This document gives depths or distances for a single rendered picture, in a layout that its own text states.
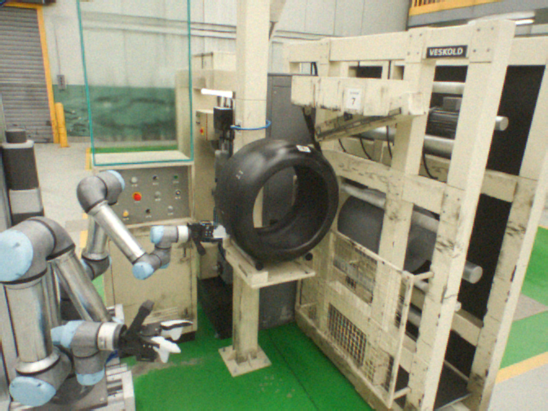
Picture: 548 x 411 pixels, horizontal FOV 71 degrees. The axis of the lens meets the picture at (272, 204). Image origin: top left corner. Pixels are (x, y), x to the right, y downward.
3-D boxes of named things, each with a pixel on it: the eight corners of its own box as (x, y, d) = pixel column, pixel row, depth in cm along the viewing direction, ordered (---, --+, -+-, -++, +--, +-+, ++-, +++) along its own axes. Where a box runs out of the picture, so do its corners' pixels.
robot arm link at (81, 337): (74, 338, 117) (71, 314, 114) (111, 340, 117) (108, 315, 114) (60, 355, 109) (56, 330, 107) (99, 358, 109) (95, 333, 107)
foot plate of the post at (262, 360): (218, 350, 262) (218, 345, 261) (254, 340, 274) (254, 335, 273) (232, 377, 240) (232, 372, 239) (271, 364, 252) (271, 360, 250)
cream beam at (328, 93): (289, 104, 208) (290, 75, 204) (328, 104, 219) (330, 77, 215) (362, 116, 157) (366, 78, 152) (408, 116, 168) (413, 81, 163)
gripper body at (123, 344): (164, 347, 116) (124, 346, 116) (164, 321, 114) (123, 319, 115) (156, 363, 108) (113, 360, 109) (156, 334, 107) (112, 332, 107)
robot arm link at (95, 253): (68, 278, 181) (83, 171, 162) (90, 264, 195) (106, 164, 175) (91, 288, 179) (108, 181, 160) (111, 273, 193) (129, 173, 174)
